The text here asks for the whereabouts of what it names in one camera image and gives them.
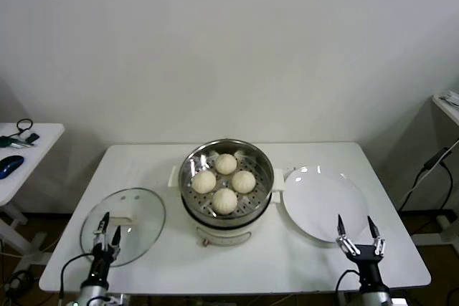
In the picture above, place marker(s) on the stainless steel steamer basket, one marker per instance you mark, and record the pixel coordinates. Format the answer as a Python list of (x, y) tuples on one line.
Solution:
[(263, 173)]

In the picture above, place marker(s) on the cream electric cooking pot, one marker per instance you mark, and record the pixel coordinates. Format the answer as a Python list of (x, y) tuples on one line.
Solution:
[(222, 236)]

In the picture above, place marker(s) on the small black tag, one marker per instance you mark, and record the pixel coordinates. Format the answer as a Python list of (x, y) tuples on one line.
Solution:
[(33, 137)]

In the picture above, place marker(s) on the white steamed baozi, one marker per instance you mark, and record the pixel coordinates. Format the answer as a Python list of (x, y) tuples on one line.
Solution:
[(224, 201), (204, 182), (243, 181), (225, 163)]

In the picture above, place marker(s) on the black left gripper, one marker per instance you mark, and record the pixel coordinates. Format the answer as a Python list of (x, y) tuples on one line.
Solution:
[(102, 263)]

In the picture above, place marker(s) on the glass pot lid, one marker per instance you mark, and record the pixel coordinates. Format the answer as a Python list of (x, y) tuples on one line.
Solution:
[(143, 213)]

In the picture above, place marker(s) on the blue computer mouse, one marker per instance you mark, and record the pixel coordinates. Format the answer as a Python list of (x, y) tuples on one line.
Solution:
[(10, 166)]

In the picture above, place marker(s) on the white round plate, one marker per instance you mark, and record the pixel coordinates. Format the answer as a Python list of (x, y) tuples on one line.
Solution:
[(322, 202)]

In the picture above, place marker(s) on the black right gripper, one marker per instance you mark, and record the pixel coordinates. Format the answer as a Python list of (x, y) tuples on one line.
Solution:
[(367, 263)]

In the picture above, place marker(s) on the white side table with papers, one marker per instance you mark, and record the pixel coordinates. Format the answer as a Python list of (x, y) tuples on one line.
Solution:
[(444, 103)]

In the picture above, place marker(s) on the stack of papers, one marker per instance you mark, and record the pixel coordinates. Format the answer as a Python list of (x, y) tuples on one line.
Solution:
[(452, 96)]

